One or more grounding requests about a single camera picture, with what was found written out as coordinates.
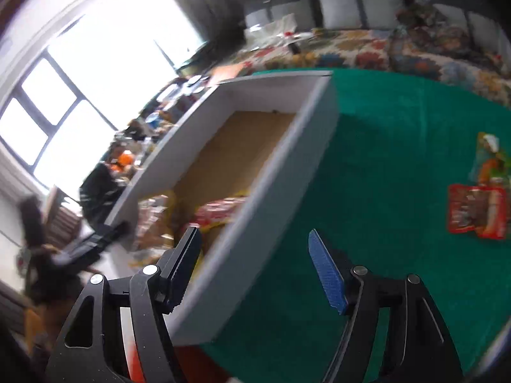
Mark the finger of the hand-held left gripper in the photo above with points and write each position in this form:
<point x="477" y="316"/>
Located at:
<point x="99" y="240"/>

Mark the floral bedsheet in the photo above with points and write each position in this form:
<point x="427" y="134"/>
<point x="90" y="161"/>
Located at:
<point x="359" y="54"/>

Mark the red and yellow snack packet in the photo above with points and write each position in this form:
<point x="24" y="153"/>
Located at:
<point x="217" y="213"/>

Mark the grey curtain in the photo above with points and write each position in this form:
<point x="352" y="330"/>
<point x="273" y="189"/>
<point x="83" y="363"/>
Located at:
<point x="199" y="4"/>

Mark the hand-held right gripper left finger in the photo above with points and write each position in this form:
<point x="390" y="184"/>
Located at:
<point x="184" y="265"/>

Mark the black bag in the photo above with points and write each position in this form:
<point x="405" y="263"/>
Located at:
<point x="99" y="193"/>

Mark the pale snack packet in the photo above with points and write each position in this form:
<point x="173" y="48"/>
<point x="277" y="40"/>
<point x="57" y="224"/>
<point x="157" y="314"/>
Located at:
<point x="153" y="223"/>

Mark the window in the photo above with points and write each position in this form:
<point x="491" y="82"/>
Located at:
<point x="99" y="68"/>

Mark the cluttered desk items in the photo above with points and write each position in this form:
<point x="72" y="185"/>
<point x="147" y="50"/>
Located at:
<point x="159" y="111"/>

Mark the dark patterned quilt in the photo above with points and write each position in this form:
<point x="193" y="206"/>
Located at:
<point x="431" y="28"/>

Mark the green patterned cloth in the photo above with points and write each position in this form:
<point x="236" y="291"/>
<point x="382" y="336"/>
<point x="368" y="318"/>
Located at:
<point x="399" y="167"/>

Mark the clear plastic bag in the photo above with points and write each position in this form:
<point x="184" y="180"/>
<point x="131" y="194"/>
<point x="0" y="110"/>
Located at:
<point x="277" y="30"/>

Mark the white cardboard box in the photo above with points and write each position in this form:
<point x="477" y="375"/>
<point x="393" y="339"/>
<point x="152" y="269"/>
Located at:
<point x="255" y="239"/>

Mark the green snack packet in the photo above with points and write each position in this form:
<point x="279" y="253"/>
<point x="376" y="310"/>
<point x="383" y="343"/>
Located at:
<point x="489" y="159"/>

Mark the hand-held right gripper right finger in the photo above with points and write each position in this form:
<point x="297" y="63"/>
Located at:
<point x="327" y="275"/>

